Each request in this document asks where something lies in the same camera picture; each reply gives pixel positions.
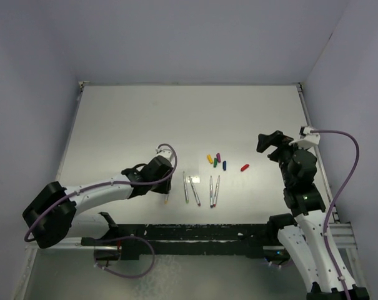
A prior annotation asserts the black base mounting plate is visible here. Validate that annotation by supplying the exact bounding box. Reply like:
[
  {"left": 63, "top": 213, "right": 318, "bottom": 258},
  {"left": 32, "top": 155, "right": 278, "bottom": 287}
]
[{"left": 81, "top": 212, "right": 290, "bottom": 264}]

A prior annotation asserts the red pen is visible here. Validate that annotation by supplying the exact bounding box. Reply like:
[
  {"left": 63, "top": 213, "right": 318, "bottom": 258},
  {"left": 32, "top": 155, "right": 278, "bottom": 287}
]
[{"left": 213, "top": 175, "right": 221, "bottom": 207}]

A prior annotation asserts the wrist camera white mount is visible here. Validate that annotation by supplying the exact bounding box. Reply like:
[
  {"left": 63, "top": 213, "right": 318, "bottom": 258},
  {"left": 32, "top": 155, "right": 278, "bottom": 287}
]
[
  {"left": 289, "top": 126, "right": 321, "bottom": 150},
  {"left": 156, "top": 149, "right": 173, "bottom": 160}
]

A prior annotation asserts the blue pen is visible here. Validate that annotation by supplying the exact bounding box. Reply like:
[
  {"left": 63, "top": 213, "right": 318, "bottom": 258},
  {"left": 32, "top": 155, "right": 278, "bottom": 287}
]
[{"left": 209, "top": 176, "right": 214, "bottom": 208}]

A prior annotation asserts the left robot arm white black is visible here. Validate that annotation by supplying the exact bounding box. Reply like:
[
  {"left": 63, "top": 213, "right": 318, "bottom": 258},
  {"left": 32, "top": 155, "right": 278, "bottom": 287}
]
[{"left": 22, "top": 154, "right": 177, "bottom": 249}]

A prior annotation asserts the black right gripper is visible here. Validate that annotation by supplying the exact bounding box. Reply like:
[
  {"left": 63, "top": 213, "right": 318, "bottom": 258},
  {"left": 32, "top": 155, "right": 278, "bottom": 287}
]
[{"left": 257, "top": 130, "right": 309, "bottom": 186}]

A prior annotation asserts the red pen cap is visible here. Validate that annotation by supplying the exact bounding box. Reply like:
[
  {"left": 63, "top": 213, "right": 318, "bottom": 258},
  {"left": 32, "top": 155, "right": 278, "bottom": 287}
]
[{"left": 241, "top": 164, "right": 249, "bottom": 172}]

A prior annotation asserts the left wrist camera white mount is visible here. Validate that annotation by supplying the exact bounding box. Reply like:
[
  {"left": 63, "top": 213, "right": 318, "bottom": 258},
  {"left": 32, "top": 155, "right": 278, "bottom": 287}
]
[{"left": 156, "top": 149, "right": 173, "bottom": 160}]

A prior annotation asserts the purple pen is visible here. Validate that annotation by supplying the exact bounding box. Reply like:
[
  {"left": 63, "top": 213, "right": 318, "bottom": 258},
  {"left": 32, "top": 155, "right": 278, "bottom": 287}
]
[{"left": 189, "top": 176, "right": 201, "bottom": 207}]

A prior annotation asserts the green pen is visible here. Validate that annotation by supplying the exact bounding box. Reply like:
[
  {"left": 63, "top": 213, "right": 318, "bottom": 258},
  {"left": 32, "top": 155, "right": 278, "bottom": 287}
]
[{"left": 182, "top": 171, "right": 189, "bottom": 204}]

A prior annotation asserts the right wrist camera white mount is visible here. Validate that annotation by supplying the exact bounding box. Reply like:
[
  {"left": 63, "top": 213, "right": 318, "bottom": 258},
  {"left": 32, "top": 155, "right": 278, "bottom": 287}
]
[{"left": 289, "top": 126, "right": 321, "bottom": 150}]

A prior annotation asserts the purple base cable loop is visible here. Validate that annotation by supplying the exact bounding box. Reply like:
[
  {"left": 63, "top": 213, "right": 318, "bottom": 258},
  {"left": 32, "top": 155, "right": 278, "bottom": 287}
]
[{"left": 93, "top": 236, "right": 156, "bottom": 278}]

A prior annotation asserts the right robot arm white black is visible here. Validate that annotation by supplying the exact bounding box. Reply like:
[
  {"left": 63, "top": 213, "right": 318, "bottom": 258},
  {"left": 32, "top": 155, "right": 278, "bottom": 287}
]
[{"left": 256, "top": 126, "right": 370, "bottom": 299}]

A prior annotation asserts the aluminium frame rail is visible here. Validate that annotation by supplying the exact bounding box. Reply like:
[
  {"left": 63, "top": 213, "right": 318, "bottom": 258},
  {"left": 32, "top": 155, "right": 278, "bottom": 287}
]
[{"left": 292, "top": 83, "right": 357, "bottom": 251}]

